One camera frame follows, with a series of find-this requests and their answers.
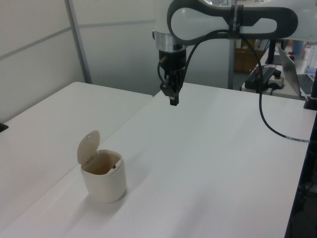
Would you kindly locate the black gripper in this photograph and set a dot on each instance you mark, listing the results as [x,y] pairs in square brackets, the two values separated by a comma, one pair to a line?
[174,60]

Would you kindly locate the small beige lidded trash can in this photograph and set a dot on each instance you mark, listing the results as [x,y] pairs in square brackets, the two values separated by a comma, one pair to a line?
[105,176]

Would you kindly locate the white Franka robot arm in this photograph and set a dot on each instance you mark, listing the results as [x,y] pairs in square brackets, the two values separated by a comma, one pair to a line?
[198,19]

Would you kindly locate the open silver laptop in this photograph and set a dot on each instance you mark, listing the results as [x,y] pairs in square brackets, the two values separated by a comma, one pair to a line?
[294,74]

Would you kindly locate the black power box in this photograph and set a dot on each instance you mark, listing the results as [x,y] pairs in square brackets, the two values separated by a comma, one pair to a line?
[258,77]

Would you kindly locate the emergency stop button unit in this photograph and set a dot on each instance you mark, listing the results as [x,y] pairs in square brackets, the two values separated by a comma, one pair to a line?
[277,80]

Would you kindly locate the black monitor stand pole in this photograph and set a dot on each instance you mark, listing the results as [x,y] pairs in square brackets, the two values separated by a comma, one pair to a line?
[272,52]

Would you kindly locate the black table clamp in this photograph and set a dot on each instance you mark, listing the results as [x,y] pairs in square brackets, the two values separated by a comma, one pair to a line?
[3,127]

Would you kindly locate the grey partition post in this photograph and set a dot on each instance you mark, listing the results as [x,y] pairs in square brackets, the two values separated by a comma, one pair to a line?
[79,44]

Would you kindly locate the black upright frame post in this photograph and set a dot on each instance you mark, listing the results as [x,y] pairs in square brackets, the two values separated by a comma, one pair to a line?
[312,94]

